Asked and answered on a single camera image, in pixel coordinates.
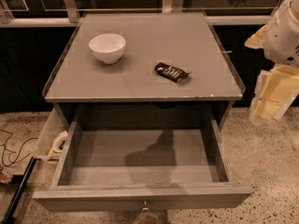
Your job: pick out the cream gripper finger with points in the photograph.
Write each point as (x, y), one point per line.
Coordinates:
(257, 91)
(279, 91)

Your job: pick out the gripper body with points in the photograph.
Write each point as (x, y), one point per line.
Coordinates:
(282, 38)

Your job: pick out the grey top drawer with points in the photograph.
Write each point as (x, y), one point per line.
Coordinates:
(120, 169)

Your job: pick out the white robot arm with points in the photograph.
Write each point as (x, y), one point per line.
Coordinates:
(281, 36)

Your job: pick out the grey wooden drawer cabinet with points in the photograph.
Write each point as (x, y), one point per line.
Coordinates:
(189, 44)

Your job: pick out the metal drawer knob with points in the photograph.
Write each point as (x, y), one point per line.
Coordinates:
(145, 207)

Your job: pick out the black snack wrapper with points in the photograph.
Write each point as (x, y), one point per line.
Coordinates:
(170, 72)

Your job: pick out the white ceramic bowl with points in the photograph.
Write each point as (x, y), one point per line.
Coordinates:
(108, 48)

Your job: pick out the white tape roll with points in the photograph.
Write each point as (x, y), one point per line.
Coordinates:
(58, 143)

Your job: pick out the clear plastic bin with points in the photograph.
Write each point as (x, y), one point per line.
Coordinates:
(51, 129)

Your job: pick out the small red white object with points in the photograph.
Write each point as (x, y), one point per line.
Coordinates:
(5, 175)

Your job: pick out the metal window frame rail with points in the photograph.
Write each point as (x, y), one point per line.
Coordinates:
(72, 13)

